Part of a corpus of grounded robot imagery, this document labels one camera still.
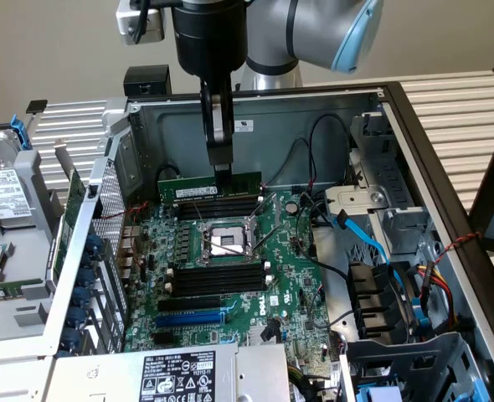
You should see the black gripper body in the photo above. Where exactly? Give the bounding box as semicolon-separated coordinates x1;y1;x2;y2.
172;3;248;85

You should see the green RAM stick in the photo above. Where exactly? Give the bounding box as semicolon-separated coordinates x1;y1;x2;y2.
157;170;264;206
0;280;44;303

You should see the open PC case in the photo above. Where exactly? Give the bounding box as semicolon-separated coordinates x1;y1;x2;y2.
41;81;494;402

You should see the thin metal locking lever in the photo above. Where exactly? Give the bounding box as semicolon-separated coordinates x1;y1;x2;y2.
253;227;293;255
192;202;209;240

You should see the CPU socket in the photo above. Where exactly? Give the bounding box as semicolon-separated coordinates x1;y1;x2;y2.
194;217;260;267

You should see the green Dell motherboard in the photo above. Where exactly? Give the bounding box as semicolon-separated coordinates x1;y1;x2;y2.
123;190;336;365

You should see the green graphics card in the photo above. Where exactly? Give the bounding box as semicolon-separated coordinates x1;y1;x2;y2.
50;140;88;290

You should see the blue card retention clip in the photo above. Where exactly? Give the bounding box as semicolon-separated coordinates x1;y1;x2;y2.
60;326;83;352
77;267;98;290
66;305;88;330
71;286;93;309
84;232;105;257

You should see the long black expansion slot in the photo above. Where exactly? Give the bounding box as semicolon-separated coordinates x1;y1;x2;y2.
157;296;222;314

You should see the silver disk bay cage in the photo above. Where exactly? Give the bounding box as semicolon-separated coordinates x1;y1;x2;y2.
324;111;439;263

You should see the blue expansion slot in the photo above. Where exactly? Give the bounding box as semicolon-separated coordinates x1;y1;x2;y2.
154;312;226;330

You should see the silver chipset heatsink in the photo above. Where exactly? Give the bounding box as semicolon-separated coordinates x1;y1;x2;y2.
248;324;284;347

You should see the grey parts rack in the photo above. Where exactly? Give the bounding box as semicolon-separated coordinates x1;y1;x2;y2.
0;112;70;348

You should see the black fan shroud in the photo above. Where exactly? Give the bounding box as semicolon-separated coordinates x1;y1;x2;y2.
346;261;419;340

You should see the silver hard disk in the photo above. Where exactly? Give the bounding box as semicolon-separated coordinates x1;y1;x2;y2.
0;129;35;230

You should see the silver power supply with label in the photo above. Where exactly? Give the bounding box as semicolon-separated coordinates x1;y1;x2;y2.
48;343;292;402

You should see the black framed monitor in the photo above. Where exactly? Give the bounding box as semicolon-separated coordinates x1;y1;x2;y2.
467;121;494;256

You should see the grey drive cage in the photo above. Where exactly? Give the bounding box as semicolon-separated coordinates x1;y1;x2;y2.
341;331;494;402

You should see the short black looped wire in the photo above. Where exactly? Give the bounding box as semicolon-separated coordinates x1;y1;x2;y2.
157;164;180;182

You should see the black camera cable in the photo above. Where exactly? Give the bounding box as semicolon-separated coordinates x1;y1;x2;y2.
134;0;152;44

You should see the red and black wire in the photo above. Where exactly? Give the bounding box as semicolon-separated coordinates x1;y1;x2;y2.
267;137;317;188

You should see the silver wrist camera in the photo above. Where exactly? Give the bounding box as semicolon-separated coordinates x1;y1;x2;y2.
116;0;166;45

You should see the thin red wire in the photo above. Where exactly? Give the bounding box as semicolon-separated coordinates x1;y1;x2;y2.
124;202;150;223

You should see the long black wire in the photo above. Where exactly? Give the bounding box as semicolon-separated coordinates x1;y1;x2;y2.
295;190;351;280

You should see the blue SATA wire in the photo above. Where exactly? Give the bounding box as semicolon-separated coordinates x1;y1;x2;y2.
333;210;407;290

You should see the blue plastic disk rail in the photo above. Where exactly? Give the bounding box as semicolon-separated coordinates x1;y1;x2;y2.
10;115;33;152

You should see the yellow red black wire bundle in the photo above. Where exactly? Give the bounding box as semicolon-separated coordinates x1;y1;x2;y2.
416;260;461;332

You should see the twisted red black wire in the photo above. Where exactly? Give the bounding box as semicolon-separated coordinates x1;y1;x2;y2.
437;231;482;263

